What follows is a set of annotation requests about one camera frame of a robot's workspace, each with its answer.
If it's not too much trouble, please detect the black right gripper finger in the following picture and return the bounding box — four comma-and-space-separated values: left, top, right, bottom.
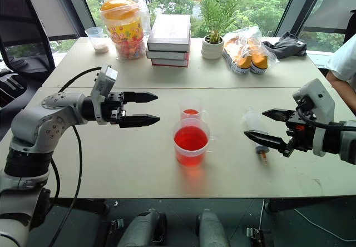
261, 108, 293, 124
243, 130, 293, 158

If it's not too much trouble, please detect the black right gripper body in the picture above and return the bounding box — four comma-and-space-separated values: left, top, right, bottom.
285, 110, 317, 152

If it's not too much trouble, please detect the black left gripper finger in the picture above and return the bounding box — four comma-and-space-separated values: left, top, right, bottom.
118, 113, 161, 129
123, 91, 159, 105

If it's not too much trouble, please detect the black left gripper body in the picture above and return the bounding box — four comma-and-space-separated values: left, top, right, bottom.
103, 91, 128, 125

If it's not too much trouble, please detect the clear plastic syringe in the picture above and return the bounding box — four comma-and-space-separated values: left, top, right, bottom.
241, 107, 270, 167

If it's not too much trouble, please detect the small clear cup red liquid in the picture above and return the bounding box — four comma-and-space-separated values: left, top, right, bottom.
179, 96, 209, 123

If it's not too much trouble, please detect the large clear cup red liquid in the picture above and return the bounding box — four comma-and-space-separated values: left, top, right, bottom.
172, 117, 220, 168

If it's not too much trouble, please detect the clear measuring cup white powder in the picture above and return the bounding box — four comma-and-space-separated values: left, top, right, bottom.
84, 26, 110, 54

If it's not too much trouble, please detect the red-spined hardcover book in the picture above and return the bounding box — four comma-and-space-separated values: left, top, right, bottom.
150, 52, 190, 68

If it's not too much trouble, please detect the black-spined hardcover book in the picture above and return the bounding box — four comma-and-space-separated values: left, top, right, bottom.
145, 44, 191, 61

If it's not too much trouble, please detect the bagged candy jar orange lid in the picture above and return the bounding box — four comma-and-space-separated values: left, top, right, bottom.
100, 0, 152, 62

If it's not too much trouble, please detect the black table base bar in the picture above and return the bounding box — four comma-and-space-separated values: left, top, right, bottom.
264, 197, 356, 214
50, 198, 110, 215

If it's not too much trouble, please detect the dark grey cloth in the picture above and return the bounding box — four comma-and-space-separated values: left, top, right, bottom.
261, 31, 308, 60

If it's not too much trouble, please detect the clear bag of orange items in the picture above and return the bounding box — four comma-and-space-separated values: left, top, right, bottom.
221, 25, 280, 76

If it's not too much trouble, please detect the thick book white cover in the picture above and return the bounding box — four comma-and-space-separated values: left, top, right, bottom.
146, 13, 192, 53

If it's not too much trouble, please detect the person white shirt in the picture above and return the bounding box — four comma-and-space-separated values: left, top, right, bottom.
326, 33, 356, 82

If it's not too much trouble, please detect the green plant in white pot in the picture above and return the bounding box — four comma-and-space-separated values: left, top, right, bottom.
199, 0, 243, 61

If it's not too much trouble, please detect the grey rounded shape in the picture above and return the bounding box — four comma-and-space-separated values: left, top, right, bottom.
195, 208, 232, 247
117, 208, 168, 247

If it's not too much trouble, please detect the black chair back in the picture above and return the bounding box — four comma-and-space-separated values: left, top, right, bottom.
343, 12, 356, 45

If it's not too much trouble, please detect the black mesh office chair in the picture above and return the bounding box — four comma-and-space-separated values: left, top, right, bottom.
0, 0, 57, 109

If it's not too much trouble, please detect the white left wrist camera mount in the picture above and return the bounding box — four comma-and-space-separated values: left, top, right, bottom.
90, 64, 119, 126

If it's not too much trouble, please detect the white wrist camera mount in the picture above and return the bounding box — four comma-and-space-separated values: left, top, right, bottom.
90, 64, 119, 126
292, 78, 336, 157

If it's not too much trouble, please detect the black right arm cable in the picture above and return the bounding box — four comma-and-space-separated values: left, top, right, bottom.
295, 105, 356, 132

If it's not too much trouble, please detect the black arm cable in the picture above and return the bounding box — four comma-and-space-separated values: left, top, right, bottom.
295, 105, 356, 132
47, 66, 102, 247

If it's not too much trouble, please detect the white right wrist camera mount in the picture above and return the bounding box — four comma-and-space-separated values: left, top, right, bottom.
292, 78, 336, 157

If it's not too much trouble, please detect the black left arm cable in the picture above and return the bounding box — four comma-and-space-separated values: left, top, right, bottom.
47, 66, 102, 247

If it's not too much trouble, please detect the thin white floor cable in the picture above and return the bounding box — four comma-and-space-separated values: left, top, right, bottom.
258, 198, 356, 244

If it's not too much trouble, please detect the black clamp with strap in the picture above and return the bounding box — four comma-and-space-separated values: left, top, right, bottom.
245, 225, 272, 247
106, 217, 125, 247

